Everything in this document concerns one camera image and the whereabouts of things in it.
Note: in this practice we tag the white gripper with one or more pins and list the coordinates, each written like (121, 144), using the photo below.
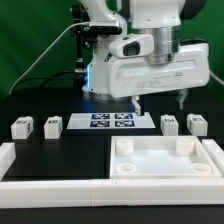
(134, 76)

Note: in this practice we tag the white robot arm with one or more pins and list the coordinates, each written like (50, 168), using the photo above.
(159, 18)

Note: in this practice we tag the white sheet with tags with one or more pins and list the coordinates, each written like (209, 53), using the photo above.
(110, 121)

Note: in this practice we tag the white U-shaped obstacle fence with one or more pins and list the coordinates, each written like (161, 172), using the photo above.
(84, 193)

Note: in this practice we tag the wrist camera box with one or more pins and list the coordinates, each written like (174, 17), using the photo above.
(133, 45)

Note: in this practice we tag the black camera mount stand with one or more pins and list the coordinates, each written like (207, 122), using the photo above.
(79, 15)

